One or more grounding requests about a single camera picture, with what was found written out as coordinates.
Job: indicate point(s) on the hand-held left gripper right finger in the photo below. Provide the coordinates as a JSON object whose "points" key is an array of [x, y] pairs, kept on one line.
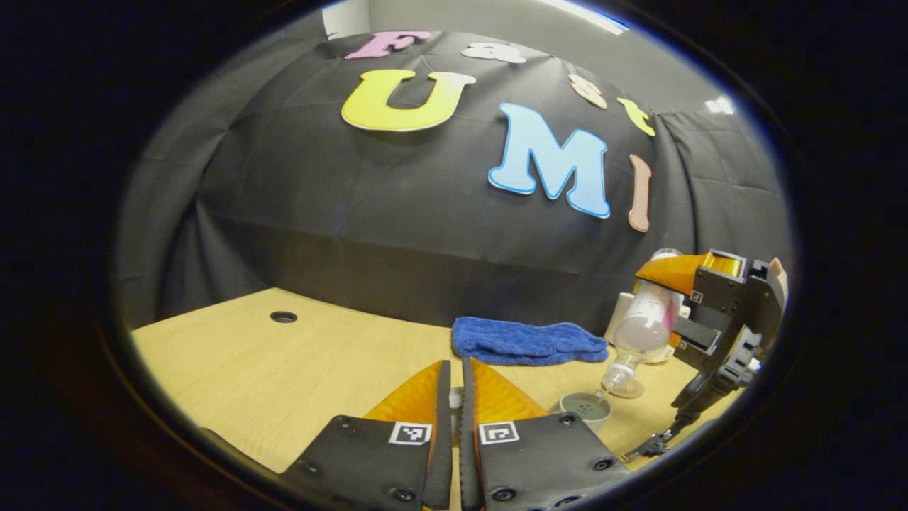
{"points": [[468, 454]]}

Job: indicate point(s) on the ceiling light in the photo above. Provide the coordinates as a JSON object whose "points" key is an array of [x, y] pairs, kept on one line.
{"points": [[720, 105]]}

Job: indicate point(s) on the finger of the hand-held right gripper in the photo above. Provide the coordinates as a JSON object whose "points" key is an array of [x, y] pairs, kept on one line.
{"points": [[699, 335], [716, 294]]}

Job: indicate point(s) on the white teacup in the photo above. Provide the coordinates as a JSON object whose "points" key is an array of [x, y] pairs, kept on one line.
{"points": [[585, 406]]}

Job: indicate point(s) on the white toaster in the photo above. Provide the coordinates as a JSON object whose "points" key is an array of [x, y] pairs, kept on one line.
{"points": [[618, 319]]}

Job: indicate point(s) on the clear plastic water bottle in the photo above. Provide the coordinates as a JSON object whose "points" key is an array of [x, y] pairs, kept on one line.
{"points": [[645, 333]]}

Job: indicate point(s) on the blue towel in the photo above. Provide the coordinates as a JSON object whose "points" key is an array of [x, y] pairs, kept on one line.
{"points": [[525, 341]]}

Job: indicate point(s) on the black backdrop cloth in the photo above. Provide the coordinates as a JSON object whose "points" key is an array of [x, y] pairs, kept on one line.
{"points": [[284, 213]]}

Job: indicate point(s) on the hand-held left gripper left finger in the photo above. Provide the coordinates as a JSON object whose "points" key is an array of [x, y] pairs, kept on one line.
{"points": [[441, 440]]}

